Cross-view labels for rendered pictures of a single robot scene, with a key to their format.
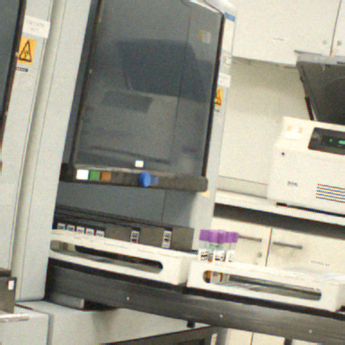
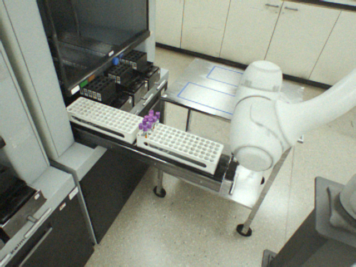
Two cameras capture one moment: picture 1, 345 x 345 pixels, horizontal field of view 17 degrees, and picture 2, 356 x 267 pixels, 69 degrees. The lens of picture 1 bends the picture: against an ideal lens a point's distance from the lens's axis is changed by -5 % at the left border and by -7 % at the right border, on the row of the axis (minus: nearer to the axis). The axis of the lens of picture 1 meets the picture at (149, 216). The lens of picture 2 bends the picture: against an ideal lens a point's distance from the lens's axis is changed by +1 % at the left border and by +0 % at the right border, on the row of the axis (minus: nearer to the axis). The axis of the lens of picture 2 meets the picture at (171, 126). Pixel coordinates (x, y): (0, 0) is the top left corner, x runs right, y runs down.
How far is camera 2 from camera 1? 151 cm
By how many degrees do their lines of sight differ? 39
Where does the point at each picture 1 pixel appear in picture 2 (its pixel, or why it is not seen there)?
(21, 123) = (10, 99)
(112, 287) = (103, 141)
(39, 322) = (65, 183)
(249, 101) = not seen: outside the picture
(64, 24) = (11, 15)
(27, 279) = (60, 147)
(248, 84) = not seen: outside the picture
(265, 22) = not seen: outside the picture
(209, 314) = (149, 161)
